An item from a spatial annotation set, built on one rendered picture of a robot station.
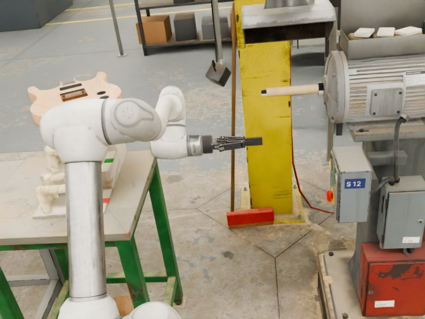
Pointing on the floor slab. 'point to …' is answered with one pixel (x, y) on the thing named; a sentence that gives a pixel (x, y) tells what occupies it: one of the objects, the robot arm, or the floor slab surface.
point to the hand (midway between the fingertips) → (253, 141)
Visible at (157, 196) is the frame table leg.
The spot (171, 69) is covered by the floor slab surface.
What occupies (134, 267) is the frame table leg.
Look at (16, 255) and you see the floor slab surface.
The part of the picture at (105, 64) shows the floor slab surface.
